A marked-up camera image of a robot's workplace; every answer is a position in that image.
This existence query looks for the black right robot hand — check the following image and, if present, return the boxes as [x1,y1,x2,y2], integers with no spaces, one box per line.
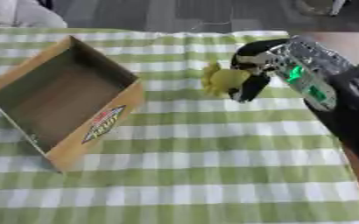
[225,38,290,103]

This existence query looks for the yellow toy fruit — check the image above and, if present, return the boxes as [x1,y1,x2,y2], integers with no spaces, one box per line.
[201,61,253,98]

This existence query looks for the tan cardboard box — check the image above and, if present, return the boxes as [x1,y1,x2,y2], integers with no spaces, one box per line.
[0,35,148,173]

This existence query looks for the person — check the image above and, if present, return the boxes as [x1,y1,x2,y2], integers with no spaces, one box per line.
[0,0,69,29]

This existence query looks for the dark object with white strap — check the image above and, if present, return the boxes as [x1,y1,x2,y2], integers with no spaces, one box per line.
[294,0,353,18]

